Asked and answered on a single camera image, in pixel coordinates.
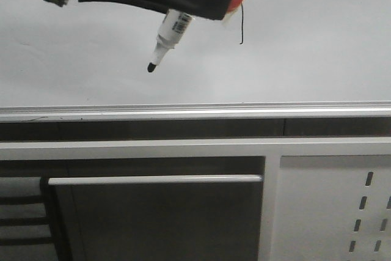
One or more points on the white dry-erase marker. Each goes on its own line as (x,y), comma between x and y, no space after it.
(170,32)

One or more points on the black drawn number one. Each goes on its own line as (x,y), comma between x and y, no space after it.
(242,24)

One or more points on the large whiteboard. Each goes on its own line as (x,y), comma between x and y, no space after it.
(97,54)

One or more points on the dark grey cabinet panel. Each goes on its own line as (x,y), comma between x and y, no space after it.
(177,217)

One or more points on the white perforated metal panel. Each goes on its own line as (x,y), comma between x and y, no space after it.
(332,208)

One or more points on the white metal stand frame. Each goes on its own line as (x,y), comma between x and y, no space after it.
(271,149)

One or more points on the aluminium whiteboard tray rail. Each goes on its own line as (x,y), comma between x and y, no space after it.
(194,111)

